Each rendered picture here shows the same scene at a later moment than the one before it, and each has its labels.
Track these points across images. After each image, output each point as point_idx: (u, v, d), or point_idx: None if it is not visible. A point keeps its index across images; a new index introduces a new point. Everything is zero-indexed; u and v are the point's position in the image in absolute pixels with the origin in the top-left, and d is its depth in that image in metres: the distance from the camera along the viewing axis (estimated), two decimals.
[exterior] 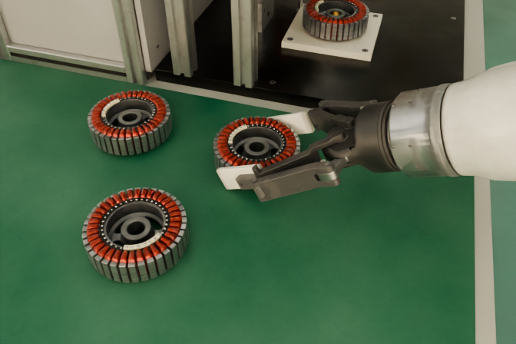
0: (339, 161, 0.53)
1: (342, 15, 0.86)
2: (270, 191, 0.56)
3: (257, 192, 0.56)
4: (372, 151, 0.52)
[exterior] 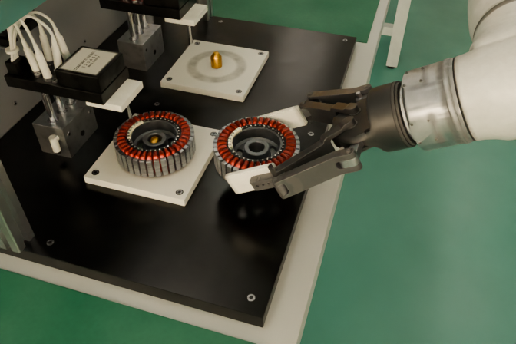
0: (356, 147, 0.55)
1: (160, 143, 0.71)
2: (292, 186, 0.56)
3: (279, 190, 0.57)
4: (388, 132, 0.54)
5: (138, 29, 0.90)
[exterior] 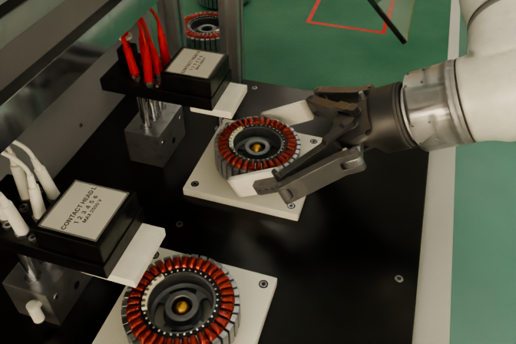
0: (359, 147, 0.55)
1: (190, 315, 0.48)
2: (297, 191, 0.55)
3: (283, 195, 0.56)
4: (389, 133, 0.54)
5: (153, 114, 0.67)
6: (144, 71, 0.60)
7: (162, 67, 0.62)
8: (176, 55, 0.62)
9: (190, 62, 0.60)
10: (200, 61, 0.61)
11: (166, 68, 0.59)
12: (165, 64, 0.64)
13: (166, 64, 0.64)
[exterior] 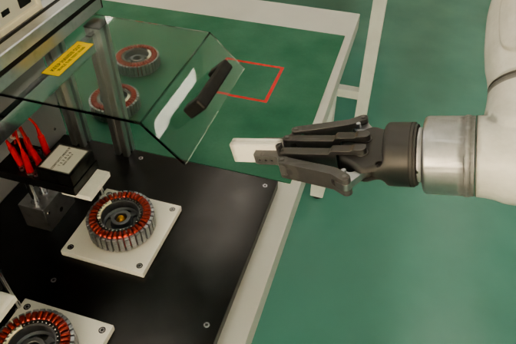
0: None
1: None
2: (308, 130, 0.67)
3: (299, 134, 0.67)
4: None
5: (41, 190, 0.87)
6: (24, 166, 0.79)
7: (41, 160, 0.81)
8: (51, 151, 0.81)
9: (60, 159, 0.80)
10: (68, 157, 0.80)
11: (40, 164, 0.79)
12: (46, 156, 0.83)
13: (47, 156, 0.83)
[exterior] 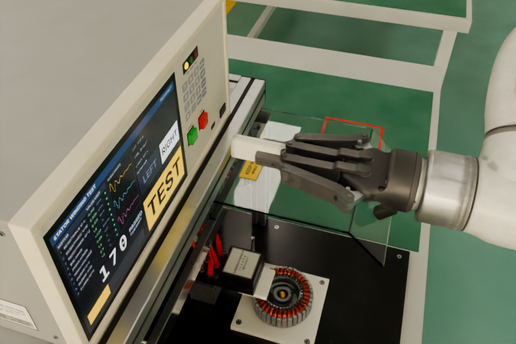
0: None
1: None
2: (308, 138, 0.68)
3: (299, 140, 0.68)
4: None
5: None
6: (208, 270, 0.90)
7: (219, 262, 0.92)
8: (228, 255, 0.92)
9: (238, 262, 0.91)
10: (245, 260, 0.91)
11: (223, 269, 0.90)
12: (219, 256, 0.94)
13: (219, 256, 0.94)
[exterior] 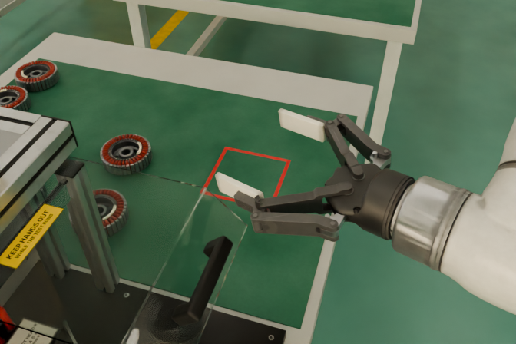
0: (381, 170, 0.61)
1: None
2: (351, 125, 0.67)
3: (344, 121, 0.68)
4: None
5: None
6: None
7: (1, 341, 0.67)
8: (14, 331, 0.67)
9: (23, 343, 0.66)
10: (34, 340, 0.66)
11: None
12: (8, 331, 0.69)
13: (9, 331, 0.69)
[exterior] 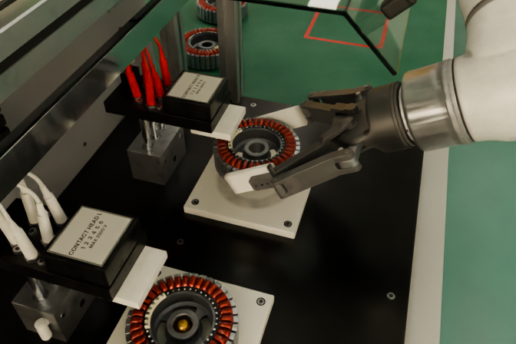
0: None
1: (190, 332, 0.50)
2: (324, 97, 0.68)
3: (317, 99, 0.70)
4: None
5: (154, 133, 0.70)
6: (147, 95, 0.62)
7: (163, 90, 0.64)
8: (176, 79, 0.64)
9: (190, 87, 0.63)
10: (200, 84, 0.63)
11: (167, 93, 0.62)
12: (167, 87, 0.66)
13: (167, 87, 0.66)
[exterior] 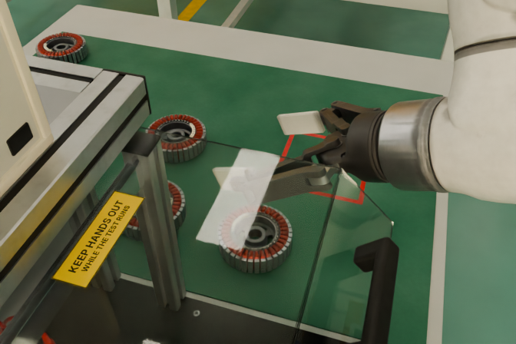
0: None
1: None
2: None
3: None
4: None
5: None
6: None
7: None
8: None
9: None
10: None
11: None
12: None
13: None
